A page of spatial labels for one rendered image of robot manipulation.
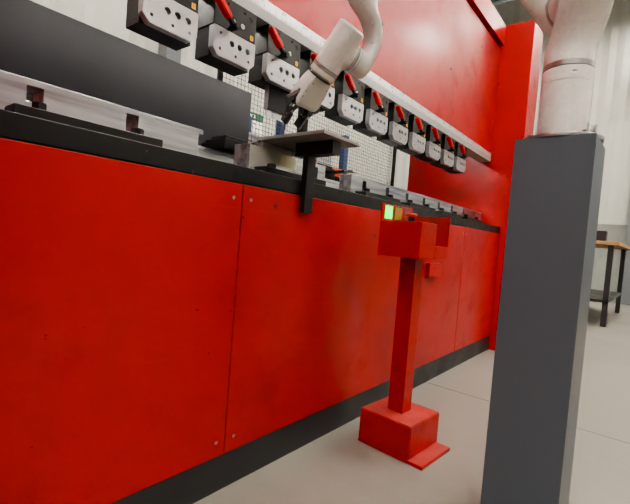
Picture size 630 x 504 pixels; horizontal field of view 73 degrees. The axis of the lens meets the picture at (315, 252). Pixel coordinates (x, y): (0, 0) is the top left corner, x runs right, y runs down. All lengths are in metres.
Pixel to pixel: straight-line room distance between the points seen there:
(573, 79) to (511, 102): 2.14
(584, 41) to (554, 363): 0.80
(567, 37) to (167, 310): 1.18
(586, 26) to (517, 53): 2.22
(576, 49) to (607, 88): 7.80
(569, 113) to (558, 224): 0.28
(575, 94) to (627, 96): 7.77
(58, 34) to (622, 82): 8.48
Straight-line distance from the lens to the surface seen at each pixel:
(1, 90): 1.04
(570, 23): 1.34
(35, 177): 0.90
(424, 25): 2.41
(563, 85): 1.30
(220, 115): 1.97
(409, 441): 1.52
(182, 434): 1.17
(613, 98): 9.07
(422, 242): 1.40
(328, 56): 1.33
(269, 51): 1.44
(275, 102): 1.47
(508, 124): 3.39
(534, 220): 1.21
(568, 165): 1.21
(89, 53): 1.72
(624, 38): 9.39
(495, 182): 3.32
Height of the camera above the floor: 0.71
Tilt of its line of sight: 2 degrees down
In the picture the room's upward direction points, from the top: 5 degrees clockwise
